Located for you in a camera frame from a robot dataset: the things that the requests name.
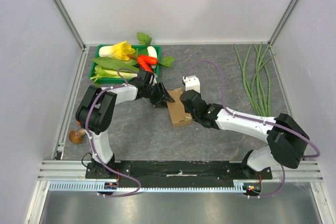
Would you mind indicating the yellow napa cabbage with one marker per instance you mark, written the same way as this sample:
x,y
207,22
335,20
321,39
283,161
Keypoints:
x,y
120,51

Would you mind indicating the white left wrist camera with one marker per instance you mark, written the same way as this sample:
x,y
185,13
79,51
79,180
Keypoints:
x,y
155,75

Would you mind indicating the brown cardboard express box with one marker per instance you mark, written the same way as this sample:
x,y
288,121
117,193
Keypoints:
x,y
176,109

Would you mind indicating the white radish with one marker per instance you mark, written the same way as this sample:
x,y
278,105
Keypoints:
x,y
152,53

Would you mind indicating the slotted white cable duct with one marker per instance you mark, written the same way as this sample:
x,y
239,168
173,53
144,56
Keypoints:
x,y
113,187

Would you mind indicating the large green leaf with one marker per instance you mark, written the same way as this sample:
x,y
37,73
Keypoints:
x,y
115,64

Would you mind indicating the green leaf sprig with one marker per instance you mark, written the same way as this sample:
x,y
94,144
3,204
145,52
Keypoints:
x,y
144,39

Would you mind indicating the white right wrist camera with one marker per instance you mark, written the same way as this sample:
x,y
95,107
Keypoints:
x,y
191,83

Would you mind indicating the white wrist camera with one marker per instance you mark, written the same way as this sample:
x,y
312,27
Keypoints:
x,y
155,75
191,83

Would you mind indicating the green plastic tray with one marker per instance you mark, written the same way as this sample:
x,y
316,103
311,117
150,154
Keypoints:
x,y
140,49

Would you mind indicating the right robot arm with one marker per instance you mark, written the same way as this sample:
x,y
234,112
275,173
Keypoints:
x,y
286,140

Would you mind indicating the red chili pepper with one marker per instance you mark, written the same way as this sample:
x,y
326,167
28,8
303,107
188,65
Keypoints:
x,y
145,62

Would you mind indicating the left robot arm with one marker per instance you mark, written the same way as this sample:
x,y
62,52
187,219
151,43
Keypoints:
x,y
97,106

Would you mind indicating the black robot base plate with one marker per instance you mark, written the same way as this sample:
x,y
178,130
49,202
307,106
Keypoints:
x,y
188,173

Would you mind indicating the green long beans bundle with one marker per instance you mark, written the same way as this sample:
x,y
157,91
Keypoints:
x,y
259,88

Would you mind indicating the brown toy mushroom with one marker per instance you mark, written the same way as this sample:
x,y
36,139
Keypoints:
x,y
76,136

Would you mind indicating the green leaf beside tray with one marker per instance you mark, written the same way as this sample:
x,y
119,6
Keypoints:
x,y
166,62

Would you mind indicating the green white celery stalk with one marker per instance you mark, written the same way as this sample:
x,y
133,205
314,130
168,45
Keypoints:
x,y
105,76

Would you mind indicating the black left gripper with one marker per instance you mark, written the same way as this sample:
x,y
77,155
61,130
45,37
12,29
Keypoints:
x,y
161,93

